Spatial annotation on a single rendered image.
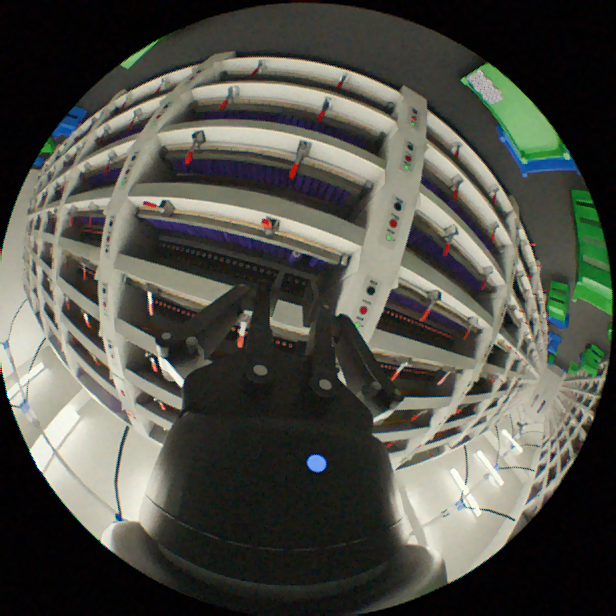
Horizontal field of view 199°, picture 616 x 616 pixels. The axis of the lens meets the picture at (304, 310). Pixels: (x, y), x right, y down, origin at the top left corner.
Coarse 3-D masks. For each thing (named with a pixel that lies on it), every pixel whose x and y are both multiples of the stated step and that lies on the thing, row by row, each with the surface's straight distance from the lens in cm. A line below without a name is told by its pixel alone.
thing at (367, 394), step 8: (376, 384) 10; (360, 392) 10; (368, 392) 10; (376, 392) 10; (368, 400) 10; (376, 400) 10; (376, 408) 10; (384, 408) 10; (376, 416) 10; (384, 416) 11
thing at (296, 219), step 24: (144, 192) 54; (168, 192) 47; (192, 192) 43; (216, 192) 40; (240, 192) 39; (240, 216) 39; (264, 216) 36; (288, 216) 35; (312, 216) 35; (168, 240) 64; (312, 240) 38; (336, 240) 36; (360, 240) 37; (264, 264) 50
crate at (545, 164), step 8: (496, 128) 88; (504, 136) 84; (512, 144) 93; (512, 152) 91; (568, 152) 97; (520, 160) 99; (536, 160) 98; (544, 160) 98; (552, 160) 98; (560, 160) 98; (568, 160) 98; (520, 168) 95; (528, 168) 97; (536, 168) 96; (544, 168) 95; (552, 168) 95; (560, 168) 94; (568, 168) 94; (576, 168) 94
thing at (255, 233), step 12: (144, 216) 57; (156, 216) 53; (180, 216) 48; (192, 216) 45; (216, 216) 41; (216, 228) 43; (228, 228) 41; (240, 228) 40; (252, 228) 40; (264, 240) 39; (276, 240) 38; (288, 240) 38; (300, 252) 39; (312, 252) 38; (324, 252) 39; (336, 264) 40
